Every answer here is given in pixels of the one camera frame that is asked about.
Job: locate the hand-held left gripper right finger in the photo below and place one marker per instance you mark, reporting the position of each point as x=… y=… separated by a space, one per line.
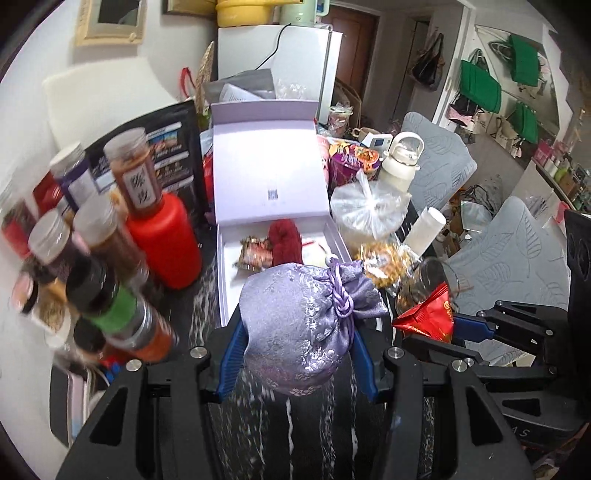
x=365 y=374

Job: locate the row of shelf bottles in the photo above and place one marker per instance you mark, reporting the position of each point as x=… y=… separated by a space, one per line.
x=561 y=170

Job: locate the framed wall picture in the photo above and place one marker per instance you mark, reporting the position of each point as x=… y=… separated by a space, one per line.
x=189 y=5

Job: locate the grey covered chair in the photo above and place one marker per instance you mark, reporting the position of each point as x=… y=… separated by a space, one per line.
x=438 y=161
x=512 y=258

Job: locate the beige mug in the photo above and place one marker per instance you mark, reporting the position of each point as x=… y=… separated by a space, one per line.
x=360 y=134

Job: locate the white fridge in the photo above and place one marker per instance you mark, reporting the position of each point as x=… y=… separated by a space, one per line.
x=304 y=55

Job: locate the yellow snack bag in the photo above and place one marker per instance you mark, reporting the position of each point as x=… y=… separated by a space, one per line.
x=383 y=265

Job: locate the red plastic canister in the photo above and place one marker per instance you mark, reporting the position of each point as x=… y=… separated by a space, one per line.
x=164 y=244

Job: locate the white tube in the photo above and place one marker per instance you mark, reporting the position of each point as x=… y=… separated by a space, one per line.
x=425 y=230

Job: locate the black handbag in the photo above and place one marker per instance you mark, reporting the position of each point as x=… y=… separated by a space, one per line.
x=427 y=67

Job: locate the woven straw fan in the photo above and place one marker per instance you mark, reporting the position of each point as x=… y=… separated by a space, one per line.
x=205 y=78

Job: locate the yellow pot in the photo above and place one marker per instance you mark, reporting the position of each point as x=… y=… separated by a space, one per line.
x=244 y=14

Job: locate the green tote bag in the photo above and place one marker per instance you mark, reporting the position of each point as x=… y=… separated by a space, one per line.
x=524 y=62
x=480 y=87
x=526 y=124

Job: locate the lavender gift box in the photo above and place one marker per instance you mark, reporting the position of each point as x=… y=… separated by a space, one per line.
x=268 y=161

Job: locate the crumpled clear plastic bag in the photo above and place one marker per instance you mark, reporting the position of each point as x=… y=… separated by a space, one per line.
x=291 y=90

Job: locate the black printed box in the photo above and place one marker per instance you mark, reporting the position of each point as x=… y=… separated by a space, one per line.
x=171 y=138

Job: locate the brown wooden door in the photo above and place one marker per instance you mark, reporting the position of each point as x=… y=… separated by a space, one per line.
x=353 y=50

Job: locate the light green kettle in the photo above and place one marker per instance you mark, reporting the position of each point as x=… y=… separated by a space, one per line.
x=302 y=14

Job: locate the red and green snack packet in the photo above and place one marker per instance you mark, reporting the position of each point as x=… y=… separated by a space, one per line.
x=254 y=254

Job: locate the pink packet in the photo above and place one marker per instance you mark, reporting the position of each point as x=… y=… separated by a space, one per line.
x=324 y=159

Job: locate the grey mailing bag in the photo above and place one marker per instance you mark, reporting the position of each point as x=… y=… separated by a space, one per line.
x=244 y=85

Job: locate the clear bag with container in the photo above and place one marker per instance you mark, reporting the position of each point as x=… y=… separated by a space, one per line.
x=369 y=212

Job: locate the red yarn ball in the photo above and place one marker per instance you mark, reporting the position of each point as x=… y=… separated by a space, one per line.
x=284 y=242

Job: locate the white digital desk clock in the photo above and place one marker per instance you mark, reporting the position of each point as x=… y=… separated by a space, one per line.
x=378 y=142

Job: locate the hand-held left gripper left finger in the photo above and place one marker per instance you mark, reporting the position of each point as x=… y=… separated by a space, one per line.
x=231 y=362

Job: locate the cluster of spice jars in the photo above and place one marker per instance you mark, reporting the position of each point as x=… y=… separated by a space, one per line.
x=92 y=258

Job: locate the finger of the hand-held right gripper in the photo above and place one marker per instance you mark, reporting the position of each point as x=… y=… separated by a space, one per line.
x=471 y=328
x=438 y=350

